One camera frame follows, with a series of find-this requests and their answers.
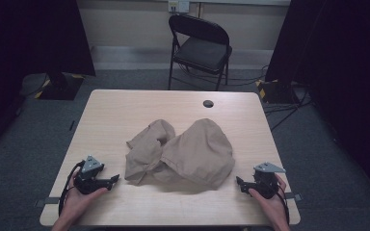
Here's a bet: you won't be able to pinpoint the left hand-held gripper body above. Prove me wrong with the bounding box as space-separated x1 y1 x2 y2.
72 155 114 195

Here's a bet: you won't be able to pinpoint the person's right hand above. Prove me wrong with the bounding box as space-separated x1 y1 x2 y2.
248 174 291 226

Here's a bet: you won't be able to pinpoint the white wall outlet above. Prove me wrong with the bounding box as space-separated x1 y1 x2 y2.
168 0 191 14

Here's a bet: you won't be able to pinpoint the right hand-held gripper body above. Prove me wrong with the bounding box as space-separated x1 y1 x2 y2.
251 162 287 200

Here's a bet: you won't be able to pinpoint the black stand base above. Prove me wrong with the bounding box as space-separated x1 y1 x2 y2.
255 78 301 105
34 71 86 101

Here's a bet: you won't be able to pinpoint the grey table strap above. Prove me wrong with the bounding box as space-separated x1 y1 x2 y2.
34 196 61 208
284 192 304 203

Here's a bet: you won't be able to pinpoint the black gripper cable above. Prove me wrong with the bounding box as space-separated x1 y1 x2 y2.
277 187 291 225
58 160 87 217

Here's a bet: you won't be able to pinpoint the black curtain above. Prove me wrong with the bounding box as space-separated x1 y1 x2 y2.
264 0 370 206

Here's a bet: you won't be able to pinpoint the person's left hand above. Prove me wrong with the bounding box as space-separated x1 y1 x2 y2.
59 172 109 225

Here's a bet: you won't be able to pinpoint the black floor cables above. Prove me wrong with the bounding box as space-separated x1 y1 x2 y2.
178 64 314 132

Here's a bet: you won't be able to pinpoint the beige cloth garment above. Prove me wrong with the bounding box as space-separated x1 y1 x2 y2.
123 117 236 191

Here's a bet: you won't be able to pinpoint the black folding chair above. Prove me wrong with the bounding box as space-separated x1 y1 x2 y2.
168 13 233 91

